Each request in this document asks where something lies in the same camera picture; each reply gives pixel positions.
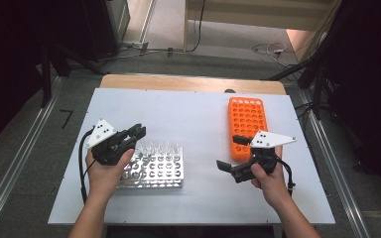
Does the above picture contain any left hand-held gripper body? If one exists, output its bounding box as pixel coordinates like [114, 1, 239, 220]
[85, 118, 135, 167]

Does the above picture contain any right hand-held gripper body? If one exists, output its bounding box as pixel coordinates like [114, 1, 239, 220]
[230, 130, 298, 184]

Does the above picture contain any orange plastic test tube rack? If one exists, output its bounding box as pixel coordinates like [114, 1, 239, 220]
[227, 96, 270, 163]

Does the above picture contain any group of clear test tubes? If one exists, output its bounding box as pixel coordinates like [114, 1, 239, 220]
[138, 140, 183, 160]

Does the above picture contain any clear test tube rack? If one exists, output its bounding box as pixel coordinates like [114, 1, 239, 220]
[116, 145, 185, 190]

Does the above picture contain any person's left hand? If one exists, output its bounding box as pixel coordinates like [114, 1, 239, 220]
[84, 148, 136, 199]

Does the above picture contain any person's right hand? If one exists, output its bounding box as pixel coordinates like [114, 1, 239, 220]
[250, 145, 294, 207]

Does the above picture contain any white work board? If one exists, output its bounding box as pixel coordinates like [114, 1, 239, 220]
[48, 87, 336, 226]

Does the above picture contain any wooden table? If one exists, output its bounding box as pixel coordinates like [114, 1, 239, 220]
[99, 73, 287, 96]

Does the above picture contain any dark metal cabinet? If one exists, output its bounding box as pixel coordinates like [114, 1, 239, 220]
[78, 0, 131, 62]

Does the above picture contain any dark curtain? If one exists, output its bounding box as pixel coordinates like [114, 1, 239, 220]
[321, 0, 381, 199]
[0, 0, 92, 156]

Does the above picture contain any light wooden shelf unit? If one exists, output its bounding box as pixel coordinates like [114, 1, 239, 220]
[183, 0, 341, 53]

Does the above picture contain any left hand-held gripper cable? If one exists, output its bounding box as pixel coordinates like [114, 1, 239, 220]
[77, 128, 97, 205]

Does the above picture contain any hand-held gripper cable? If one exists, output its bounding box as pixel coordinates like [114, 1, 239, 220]
[275, 156, 297, 196]
[77, 128, 97, 205]

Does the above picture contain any right hand-held gripper cable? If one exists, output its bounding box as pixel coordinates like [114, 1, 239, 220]
[275, 156, 297, 196]

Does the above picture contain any aluminium floor rail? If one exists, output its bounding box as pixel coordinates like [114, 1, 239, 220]
[294, 83, 373, 238]
[0, 75, 64, 232]

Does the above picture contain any black metal stand post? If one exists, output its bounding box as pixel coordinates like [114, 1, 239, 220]
[40, 46, 53, 108]

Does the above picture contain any grey floor cable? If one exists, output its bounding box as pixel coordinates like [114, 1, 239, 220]
[98, 46, 187, 63]

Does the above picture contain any white floor cable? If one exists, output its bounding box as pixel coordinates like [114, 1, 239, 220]
[252, 42, 289, 65]

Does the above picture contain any black hanging cable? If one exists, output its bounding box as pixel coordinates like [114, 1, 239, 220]
[186, 0, 207, 54]

